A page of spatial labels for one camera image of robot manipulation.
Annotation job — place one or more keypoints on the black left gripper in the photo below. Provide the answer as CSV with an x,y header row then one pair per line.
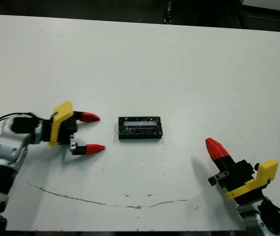
x,y
67,130

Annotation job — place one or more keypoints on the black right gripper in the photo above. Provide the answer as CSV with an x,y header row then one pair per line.
x,y
240,175

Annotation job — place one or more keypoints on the black glossy printed box lid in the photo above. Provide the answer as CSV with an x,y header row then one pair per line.
x,y
140,126

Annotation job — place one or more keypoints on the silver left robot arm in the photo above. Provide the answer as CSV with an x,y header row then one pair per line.
x,y
5,147

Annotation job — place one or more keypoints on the white plastic housing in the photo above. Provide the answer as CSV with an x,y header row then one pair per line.
x,y
272,5

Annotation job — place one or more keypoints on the yellow left wrist camera mount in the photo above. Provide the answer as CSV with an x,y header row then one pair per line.
x,y
59,118

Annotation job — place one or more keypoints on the yellow wrist camera mount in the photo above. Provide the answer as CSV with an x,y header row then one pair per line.
x,y
267,172
59,118

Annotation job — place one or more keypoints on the yellow right wrist camera mount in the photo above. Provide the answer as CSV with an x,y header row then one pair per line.
x,y
267,172

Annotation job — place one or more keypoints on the grey metal post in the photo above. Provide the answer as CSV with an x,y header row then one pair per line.
x,y
168,12

